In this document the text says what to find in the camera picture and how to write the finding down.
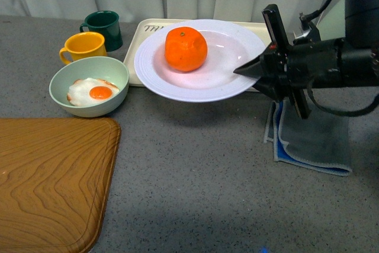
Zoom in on white round plate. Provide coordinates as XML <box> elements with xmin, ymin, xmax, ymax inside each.
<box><xmin>132</xmin><ymin>19</ymin><xmax>271</xmax><ymax>103</ymax></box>

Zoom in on wooden cutting board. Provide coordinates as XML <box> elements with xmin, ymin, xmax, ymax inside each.
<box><xmin>1</xmin><ymin>118</ymin><xmax>121</xmax><ymax>252</ymax></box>

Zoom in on beige bear serving tray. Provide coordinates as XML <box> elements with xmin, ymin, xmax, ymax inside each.
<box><xmin>124</xmin><ymin>18</ymin><xmax>271</xmax><ymax>87</ymax></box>

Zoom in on yellow mug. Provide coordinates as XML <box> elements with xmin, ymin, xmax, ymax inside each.
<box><xmin>59</xmin><ymin>31</ymin><xmax>107</xmax><ymax>65</ymax></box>

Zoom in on light green bowl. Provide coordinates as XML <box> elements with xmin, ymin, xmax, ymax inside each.
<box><xmin>49</xmin><ymin>56</ymin><xmax>129</xmax><ymax>117</ymax></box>

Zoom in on dark green mug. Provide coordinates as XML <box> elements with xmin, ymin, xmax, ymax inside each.
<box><xmin>79</xmin><ymin>11</ymin><xmax>123</xmax><ymax>52</ymax></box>

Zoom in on black cable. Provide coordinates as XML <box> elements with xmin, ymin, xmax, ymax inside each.
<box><xmin>306</xmin><ymin>82</ymin><xmax>379</xmax><ymax>117</ymax></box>

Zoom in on grey blue folded cloth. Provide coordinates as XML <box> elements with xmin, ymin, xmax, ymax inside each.
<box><xmin>264</xmin><ymin>101</ymin><xmax>352</xmax><ymax>177</ymax></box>

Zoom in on toy fried egg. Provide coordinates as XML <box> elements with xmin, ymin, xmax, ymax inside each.
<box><xmin>67</xmin><ymin>78</ymin><xmax>120</xmax><ymax>107</ymax></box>

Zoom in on orange mandarin fruit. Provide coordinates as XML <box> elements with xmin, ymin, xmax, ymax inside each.
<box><xmin>164</xmin><ymin>27</ymin><xmax>208</xmax><ymax>72</ymax></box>

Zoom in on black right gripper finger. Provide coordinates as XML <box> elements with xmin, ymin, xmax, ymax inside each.
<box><xmin>233</xmin><ymin>55</ymin><xmax>268</xmax><ymax>78</ymax></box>
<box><xmin>253</xmin><ymin>77</ymin><xmax>280</xmax><ymax>102</ymax></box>

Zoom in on clear acrylic cup rack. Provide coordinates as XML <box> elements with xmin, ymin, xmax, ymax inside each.
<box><xmin>316</xmin><ymin>0</ymin><xmax>345</xmax><ymax>40</ymax></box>

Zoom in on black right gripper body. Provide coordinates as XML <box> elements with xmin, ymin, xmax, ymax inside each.
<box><xmin>262</xmin><ymin>4</ymin><xmax>310</xmax><ymax>119</ymax></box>

